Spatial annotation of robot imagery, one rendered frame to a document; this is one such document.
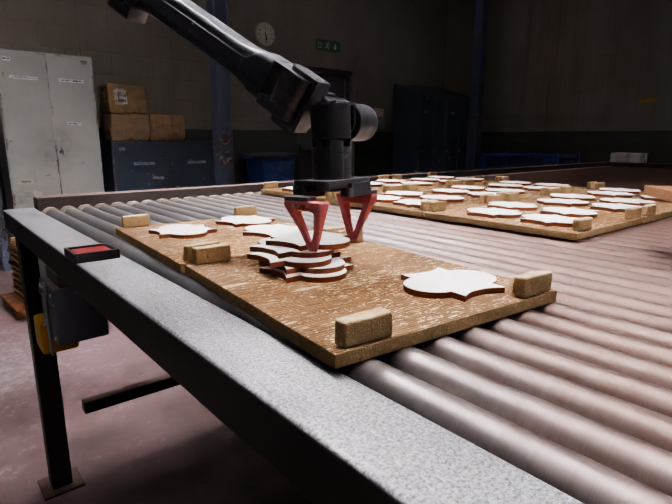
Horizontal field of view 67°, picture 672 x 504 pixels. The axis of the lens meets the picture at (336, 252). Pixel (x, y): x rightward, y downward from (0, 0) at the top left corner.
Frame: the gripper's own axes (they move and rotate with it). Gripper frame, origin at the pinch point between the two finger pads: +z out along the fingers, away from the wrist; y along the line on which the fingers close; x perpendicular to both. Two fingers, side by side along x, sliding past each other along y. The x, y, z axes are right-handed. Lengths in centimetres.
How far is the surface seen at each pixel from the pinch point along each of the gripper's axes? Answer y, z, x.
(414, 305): 8.0, 4.6, 18.3
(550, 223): -59, 4, 15
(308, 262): 7.4, 1.7, 1.4
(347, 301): 11.7, 4.4, 11.2
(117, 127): -223, -36, -460
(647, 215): -91, 6, 29
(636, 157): -671, 12, -56
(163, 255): 10.7, 3.6, -28.3
